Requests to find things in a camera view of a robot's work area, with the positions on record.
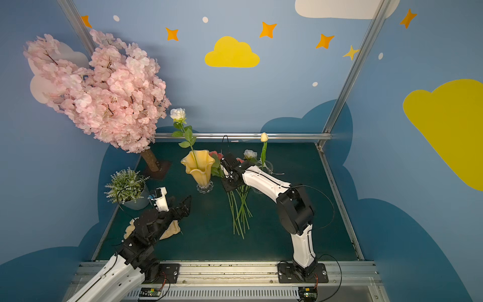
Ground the cream white tulip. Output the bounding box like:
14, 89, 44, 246
260, 132, 269, 167

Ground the white rose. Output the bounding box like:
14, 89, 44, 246
170, 108, 199, 169
244, 149, 258, 165

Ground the pink rose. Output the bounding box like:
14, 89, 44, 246
210, 151, 225, 177

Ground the orange yellow tulip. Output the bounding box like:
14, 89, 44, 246
227, 191, 245, 239

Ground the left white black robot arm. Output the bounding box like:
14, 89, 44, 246
69, 196, 192, 301

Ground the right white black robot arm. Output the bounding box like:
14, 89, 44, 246
220, 153, 317, 278

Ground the beige cloth glove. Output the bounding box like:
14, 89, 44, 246
123, 218, 181, 240

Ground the white rose on table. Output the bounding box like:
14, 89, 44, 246
244, 149, 258, 165

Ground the clear glass vase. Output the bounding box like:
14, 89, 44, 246
260, 161, 274, 174

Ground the yellow wavy glass vase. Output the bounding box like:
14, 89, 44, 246
181, 150, 215, 194

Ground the small green potted plant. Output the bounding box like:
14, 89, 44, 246
104, 168, 149, 210

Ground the left circuit board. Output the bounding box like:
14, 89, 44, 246
138, 288, 163, 299

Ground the circuit board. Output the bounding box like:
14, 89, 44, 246
138, 288, 163, 299
298, 287, 318, 302

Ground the pink cherry blossom tree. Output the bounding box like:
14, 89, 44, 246
24, 30, 171, 180

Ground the right circuit board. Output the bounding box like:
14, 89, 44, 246
298, 287, 318, 302

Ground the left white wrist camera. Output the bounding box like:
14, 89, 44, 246
148, 187, 169, 212

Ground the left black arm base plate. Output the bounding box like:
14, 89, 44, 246
144, 262, 181, 284

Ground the aluminium front rail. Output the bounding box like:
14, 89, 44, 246
124, 260, 389, 301

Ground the aluminium right frame post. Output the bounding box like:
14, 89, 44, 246
316, 0, 399, 151

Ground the aluminium frame post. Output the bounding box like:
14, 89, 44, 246
316, 0, 399, 151
57, 0, 96, 56

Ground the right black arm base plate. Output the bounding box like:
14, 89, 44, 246
277, 261, 329, 284

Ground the aluminium left frame post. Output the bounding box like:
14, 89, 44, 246
57, 0, 96, 56

